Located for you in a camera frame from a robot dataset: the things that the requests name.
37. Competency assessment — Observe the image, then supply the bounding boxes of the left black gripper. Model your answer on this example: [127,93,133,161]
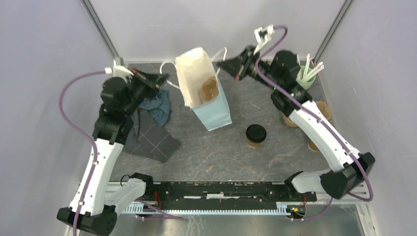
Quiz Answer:
[124,67,171,114]

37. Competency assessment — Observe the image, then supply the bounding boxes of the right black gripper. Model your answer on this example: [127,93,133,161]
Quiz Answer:
[216,45,281,90]

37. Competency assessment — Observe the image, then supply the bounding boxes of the brown pulp cup carrier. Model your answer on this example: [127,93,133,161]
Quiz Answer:
[200,77,219,103]

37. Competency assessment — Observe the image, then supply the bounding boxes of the light blue paper bag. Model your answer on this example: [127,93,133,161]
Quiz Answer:
[159,47,232,131]

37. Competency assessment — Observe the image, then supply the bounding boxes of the brown paper coffee cup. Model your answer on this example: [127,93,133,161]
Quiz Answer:
[246,136,266,147]

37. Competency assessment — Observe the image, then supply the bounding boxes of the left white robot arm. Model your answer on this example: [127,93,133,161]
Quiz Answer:
[57,66,169,236]

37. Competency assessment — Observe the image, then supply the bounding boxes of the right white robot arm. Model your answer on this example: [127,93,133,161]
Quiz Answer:
[216,46,375,201]

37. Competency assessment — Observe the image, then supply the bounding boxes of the blue crumpled cloth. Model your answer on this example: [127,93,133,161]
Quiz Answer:
[139,89,172,127]

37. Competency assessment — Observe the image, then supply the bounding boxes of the dark grey checked cloth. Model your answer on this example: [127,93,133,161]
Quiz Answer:
[122,109,180,163]

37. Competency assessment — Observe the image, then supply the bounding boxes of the white wrapped straws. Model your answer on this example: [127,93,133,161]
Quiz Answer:
[296,54,324,82]

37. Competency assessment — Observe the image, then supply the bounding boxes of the stack of paper cups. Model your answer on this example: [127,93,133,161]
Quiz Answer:
[307,140,320,151]

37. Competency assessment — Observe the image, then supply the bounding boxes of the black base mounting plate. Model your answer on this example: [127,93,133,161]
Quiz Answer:
[141,181,317,210]

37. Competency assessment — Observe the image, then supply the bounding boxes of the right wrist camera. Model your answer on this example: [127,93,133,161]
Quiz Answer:
[254,24,274,54]

